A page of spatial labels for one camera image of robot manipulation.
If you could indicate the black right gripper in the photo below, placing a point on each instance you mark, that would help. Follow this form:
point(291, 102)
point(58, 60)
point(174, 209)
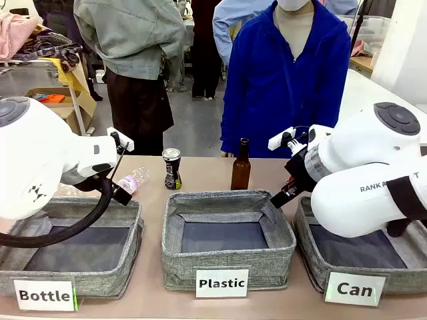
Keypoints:
point(302, 173)

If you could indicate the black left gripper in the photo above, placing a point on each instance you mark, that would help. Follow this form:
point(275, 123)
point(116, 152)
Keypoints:
point(87, 183)

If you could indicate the crushed bottle with pink label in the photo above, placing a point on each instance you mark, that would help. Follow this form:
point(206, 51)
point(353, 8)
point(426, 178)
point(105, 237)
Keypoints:
point(133, 181)

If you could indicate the brown glass bottle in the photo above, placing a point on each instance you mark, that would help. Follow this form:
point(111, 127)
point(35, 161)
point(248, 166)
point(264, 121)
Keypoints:
point(241, 170)

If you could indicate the crushed black drink can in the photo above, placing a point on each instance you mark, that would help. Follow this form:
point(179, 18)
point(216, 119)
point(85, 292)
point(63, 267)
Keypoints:
point(172, 170)

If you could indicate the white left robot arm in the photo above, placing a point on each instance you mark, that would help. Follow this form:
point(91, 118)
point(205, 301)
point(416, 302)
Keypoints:
point(36, 156)

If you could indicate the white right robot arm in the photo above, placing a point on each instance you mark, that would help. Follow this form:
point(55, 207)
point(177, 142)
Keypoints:
point(360, 173)

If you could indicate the grey basket labelled Bottle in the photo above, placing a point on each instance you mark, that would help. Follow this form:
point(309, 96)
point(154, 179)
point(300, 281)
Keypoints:
point(110, 240)

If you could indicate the grey basket labelled Plastic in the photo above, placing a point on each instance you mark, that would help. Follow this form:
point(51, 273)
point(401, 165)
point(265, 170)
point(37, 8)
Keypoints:
point(227, 260)

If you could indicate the white Can sign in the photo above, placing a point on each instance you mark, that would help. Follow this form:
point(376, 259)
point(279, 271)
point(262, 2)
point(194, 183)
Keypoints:
point(354, 289)

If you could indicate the grey basket labelled Can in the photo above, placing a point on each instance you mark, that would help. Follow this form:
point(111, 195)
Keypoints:
point(400, 276)

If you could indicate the person's right hand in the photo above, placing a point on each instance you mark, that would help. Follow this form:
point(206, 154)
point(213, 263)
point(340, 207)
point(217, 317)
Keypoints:
point(227, 154)

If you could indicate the white Plastic sign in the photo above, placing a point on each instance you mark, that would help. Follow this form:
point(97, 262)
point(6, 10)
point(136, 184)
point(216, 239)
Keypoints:
point(221, 283)

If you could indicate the person in blue hoodie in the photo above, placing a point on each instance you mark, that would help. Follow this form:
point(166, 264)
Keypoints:
point(273, 86)

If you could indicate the yellow sheet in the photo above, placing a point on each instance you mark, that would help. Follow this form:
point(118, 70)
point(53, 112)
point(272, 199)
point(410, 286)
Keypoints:
point(78, 86)

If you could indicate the orange cloth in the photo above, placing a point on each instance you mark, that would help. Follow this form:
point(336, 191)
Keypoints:
point(51, 98)

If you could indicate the white Bottle sign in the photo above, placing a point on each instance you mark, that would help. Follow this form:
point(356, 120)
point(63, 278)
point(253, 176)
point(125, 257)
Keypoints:
point(45, 295)

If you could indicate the person in grey jacket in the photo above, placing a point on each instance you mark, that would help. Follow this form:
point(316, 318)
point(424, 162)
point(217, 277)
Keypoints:
point(133, 40)

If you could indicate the wooden desk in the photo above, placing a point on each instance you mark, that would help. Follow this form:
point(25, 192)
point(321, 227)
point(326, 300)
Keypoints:
point(362, 62)

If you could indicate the dark patterned cloth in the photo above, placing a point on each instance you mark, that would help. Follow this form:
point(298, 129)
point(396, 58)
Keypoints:
point(53, 50)

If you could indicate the person in dark clothes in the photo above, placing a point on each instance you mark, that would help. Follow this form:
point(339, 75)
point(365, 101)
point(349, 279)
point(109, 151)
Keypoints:
point(205, 50)

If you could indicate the person in light blue shirt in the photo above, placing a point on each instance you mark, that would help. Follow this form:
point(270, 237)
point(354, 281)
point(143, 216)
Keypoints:
point(227, 23)

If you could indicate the clear plastic storage box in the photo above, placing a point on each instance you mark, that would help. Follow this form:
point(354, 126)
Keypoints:
point(373, 30)

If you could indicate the pink checked cloth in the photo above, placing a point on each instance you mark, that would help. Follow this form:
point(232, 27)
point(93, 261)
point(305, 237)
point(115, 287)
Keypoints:
point(15, 35)

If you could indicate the white face mask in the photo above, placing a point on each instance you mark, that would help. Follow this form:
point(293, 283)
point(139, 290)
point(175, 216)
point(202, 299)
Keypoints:
point(293, 4)

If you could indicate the black pole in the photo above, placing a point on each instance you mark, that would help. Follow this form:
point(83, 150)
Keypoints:
point(362, 20)

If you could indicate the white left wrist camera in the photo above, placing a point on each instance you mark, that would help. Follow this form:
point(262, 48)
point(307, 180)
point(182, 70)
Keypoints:
point(124, 140)

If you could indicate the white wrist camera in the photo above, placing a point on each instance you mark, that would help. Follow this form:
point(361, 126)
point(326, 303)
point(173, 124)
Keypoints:
point(279, 139)
point(124, 140)

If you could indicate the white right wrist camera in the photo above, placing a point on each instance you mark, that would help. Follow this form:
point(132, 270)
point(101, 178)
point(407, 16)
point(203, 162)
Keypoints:
point(279, 139)

